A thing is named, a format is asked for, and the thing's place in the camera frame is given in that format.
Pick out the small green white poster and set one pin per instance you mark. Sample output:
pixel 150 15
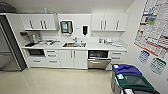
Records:
pixel 157 66

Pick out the stainless steel refrigerator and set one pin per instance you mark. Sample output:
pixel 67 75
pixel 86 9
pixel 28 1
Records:
pixel 10 43

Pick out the white drawer unit beside dishwasher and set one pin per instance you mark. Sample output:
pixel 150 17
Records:
pixel 117 59

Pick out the white drawer under microwave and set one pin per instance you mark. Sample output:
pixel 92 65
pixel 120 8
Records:
pixel 36 61

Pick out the large colourful wall poster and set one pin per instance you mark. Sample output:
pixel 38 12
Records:
pixel 153 26

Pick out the steel paper towel dispenser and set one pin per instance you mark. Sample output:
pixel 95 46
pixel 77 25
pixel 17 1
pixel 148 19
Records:
pixel 66 27

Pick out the blue dish soap bottle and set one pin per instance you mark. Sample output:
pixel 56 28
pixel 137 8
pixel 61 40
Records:
pixel 101 41

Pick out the white drawer unit beside microwave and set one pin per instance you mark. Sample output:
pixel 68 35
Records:
pixel 52 58

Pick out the dish drying rack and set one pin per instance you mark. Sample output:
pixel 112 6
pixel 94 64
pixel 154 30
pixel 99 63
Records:
pixel 51 42

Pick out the black built-in microwave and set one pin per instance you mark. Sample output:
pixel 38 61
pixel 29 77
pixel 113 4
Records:
pixel 36 52

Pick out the chrome faucet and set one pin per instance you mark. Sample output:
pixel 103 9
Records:
pixel 75 40

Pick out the teal spray bottle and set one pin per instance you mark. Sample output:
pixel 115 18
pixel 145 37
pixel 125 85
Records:
pixel 45 11

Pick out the stainless steel dishwasher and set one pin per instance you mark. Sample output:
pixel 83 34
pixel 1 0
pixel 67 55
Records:
pixel 99 60

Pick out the black flat tray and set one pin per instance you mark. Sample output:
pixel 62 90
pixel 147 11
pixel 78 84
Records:
pixel 30 44

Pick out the blue lid recycling bin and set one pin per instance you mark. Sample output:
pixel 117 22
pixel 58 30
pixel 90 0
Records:
pixel 126 69

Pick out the white sink base cabinet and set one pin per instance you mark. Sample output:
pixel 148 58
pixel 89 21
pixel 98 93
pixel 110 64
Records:
pixel 73 59

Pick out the white wall cabinet four doors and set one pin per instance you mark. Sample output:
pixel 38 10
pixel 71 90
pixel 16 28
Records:
pixel 110 22

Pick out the stack of white plates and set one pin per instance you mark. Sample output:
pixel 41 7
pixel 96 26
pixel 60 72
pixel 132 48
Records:
pixel 109 41

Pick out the green lid bin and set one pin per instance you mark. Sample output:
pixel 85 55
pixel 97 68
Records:
pixel 136 81

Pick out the black soap dispenser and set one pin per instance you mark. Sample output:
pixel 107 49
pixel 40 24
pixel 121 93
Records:
pixel 85 30

